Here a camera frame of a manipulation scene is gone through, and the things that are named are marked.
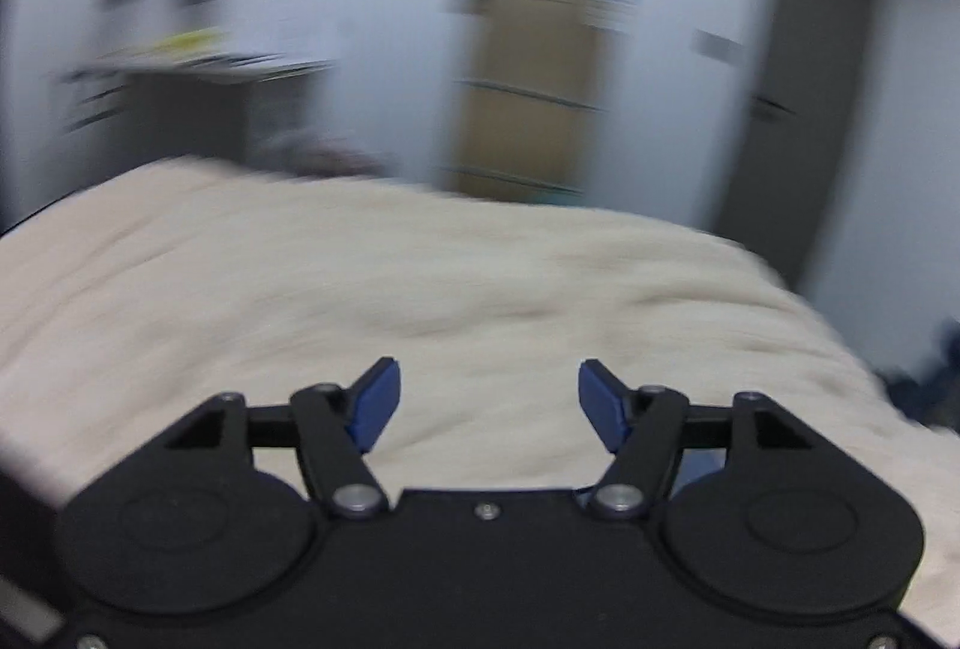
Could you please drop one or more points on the cream fluffy blanket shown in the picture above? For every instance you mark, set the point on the cream fluffy blanket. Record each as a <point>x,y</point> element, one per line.
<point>375,274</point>

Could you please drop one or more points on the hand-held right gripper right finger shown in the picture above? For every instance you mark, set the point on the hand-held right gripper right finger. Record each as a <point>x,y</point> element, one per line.
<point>604,405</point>

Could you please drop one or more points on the gold fridge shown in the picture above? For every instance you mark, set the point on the gold fridge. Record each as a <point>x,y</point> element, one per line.
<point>532,56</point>

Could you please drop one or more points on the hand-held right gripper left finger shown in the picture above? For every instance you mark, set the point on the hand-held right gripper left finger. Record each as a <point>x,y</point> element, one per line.
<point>371,405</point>

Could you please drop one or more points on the grey folding table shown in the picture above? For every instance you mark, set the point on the grey folding table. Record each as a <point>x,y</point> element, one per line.
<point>187,75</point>

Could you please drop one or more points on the grey wall switch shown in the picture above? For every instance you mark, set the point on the grey wall switch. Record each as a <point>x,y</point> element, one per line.
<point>718,45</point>

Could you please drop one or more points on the grey door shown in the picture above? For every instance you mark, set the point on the grey door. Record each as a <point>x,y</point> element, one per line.
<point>802,94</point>

